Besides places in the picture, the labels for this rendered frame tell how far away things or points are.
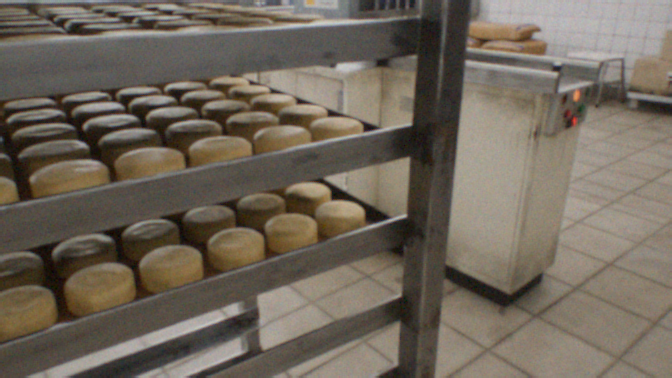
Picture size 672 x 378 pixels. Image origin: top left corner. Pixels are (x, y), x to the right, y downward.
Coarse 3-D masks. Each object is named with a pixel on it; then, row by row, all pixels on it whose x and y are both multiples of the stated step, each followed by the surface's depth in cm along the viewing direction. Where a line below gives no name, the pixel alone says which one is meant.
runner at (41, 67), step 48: (0, 48) 28; (48, 48) 29; (96, 48) 30; (144, 48) 32; (192, 48) 33; (240, 48) 35; (288, 48) 37; (336, 48) 39; (384, 48) 42; (0, 96) 28
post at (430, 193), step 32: (448, 0) 40; (448, 32) 41; (416, 64) 44; (448, 64) 42; (416, 96) 45; (448, 96) 43; (416, 128) 46; (448, 128) 44; (416, 160) 46; (448, 160) 46; (416, 192) 47; (448, 192) 47; (416, 224) 48; (448, 224) 49; (416, 256) 49; (416, 288) 51; (416, 320) 52; (416, 352) 53
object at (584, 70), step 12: (468, 60) 215; (480, 60) 211; (492, 60) 207; (504, 60) 203; (516, 60) 199; (528, 60) 196; (540, 60) 192; (552, 60) 189; (564, 60) 186; (576, 60) 185; (564, 72) 187; (576, 72) 184; (588, 72) 181; (600, 72) 180
